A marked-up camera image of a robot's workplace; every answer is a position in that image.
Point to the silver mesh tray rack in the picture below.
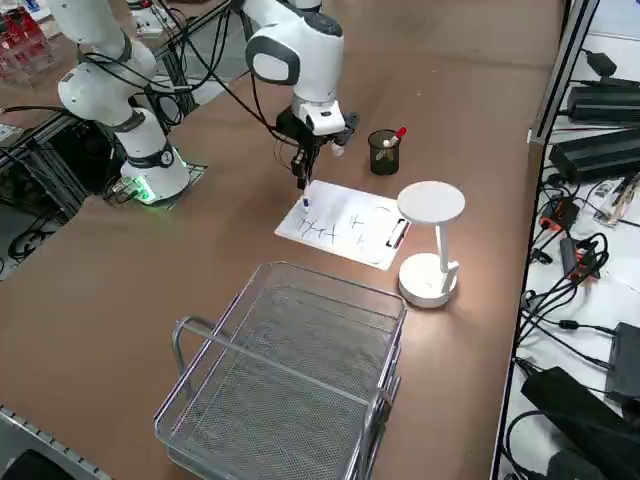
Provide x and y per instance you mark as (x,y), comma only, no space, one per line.
(280,380)

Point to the white clipboard with metal clip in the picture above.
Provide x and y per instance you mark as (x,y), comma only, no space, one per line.
(397,235)

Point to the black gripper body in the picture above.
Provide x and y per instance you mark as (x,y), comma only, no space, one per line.
(292,127)

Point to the red capped white pen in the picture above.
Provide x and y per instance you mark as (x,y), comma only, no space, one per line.
(401,132)

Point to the blue white marker pen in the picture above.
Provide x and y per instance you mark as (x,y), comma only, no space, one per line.
(305,200)

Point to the black bag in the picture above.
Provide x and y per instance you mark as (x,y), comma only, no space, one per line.
(575,410)

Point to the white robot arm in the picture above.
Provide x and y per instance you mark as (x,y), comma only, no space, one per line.
(300,60)

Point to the small black power adapter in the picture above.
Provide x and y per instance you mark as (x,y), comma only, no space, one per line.
(602,62)

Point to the white A4 paper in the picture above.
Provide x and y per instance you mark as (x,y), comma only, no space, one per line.
(340,200)

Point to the black mesh pen holder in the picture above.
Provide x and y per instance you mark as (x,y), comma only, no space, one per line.
(384,165)

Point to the aluminium table edge rail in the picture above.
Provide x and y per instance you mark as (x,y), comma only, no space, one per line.
(30,425)

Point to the black hub with red ports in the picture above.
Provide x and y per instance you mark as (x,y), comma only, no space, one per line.
(562,212)

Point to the aluminium frame profile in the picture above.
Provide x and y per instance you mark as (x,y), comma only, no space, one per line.
(552,100)

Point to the large black power adapter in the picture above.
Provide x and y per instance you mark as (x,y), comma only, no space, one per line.
(605,102)
(595,152)

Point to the red clear plastic box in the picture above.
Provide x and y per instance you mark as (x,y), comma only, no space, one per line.
(20,35)

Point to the white round desk lamp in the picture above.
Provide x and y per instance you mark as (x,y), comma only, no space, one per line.
(430,200)

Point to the black rounded object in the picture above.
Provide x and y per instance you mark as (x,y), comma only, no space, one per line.
(30,467)

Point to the black flat box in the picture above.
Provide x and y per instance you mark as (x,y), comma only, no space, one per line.
(625,365)

